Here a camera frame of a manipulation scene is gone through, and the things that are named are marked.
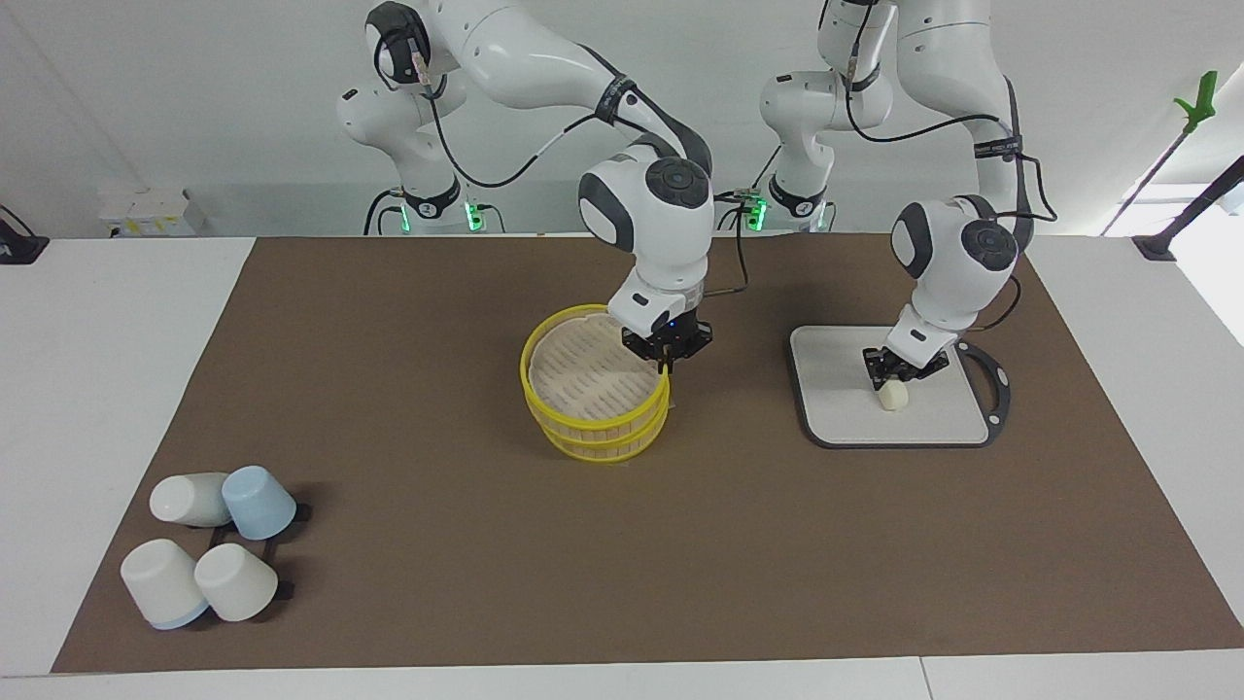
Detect yellow rimmed bamboo steamer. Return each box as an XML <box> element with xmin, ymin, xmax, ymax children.
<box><xmin>520</xmin><ymin>304</ymin><xmax>672</xmax><ymax>465</ymax></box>

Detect perforated white steamer liner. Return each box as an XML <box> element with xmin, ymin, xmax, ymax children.
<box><xmin>535</xmin><ymin>321</ymin><xmax>662</xmax><ymax>421</ymax></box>

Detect white cutting board grey rim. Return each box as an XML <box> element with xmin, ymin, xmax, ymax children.
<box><xmin>789</xmin><ymin>325</ymin><xmax>1012</xmax><ymax>449</ymax></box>

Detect brown table mat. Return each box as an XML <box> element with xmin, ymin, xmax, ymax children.
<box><xmin>51</xmin><ymin>236</ymin><xmax>1244</xmax><ymax>674</ymax></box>

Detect black angled stand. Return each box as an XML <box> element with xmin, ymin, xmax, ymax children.
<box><xmin>1132</xmin><ymin>154</ymin><xmax>1244</xmax><ymax>262</ymax></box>

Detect green tipped pole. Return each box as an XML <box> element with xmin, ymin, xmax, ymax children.
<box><xmin>1101</xmin><ymin>70</ymin><xmax>1221</xmax><ymax>237</ymax></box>

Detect light blue plastic cup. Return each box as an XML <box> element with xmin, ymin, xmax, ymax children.
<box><xmin>222</xmin><ymin>466</ymin><xmax>297</xmax><ymax>542</ymax></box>

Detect white plastic cup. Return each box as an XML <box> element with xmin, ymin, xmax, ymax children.
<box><xmin>193</xmin><ymin>542</ymin><xmax>280</xmax><ymax>623</ymax></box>
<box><xmin>149</xmin><ymin>472</ymin><xmax>234</xmax><ymax>528</ymax></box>
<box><xmin>120</xmin><ymin>538</ymin><xmax>210</xmax><ymax>631</ymax></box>

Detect white box yellow labels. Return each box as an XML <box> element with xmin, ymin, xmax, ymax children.
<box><xmin>97</xmin><ymin>188</ymin><xmax>207</xmax><ymax>237</ymax></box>

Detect black desk clamp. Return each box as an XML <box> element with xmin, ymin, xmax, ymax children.
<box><xmin>0</xmin><ymin>206</ymin><xmax>50</xmax><ymax>265</ymax></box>

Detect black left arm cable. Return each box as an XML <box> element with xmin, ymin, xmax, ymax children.
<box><xmin>844</xmin><ymin>0</ymin><xmax>1058</xmax><ymax>333</ymax></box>

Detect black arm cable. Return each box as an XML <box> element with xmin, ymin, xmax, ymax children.
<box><xmin>844</xmin><ymin>0</ymin><xmax>1058</xmax><ymax>333</ymax></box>
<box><xmin>413</xmin><ymin>53</ymin><xmax>754</xmax><ymax>298</ymax></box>

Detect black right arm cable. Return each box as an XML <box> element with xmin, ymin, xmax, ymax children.
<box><xmin>413</xmin><ymin>53</ymin><xmax>754</xmax><ymax>298</ymax></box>

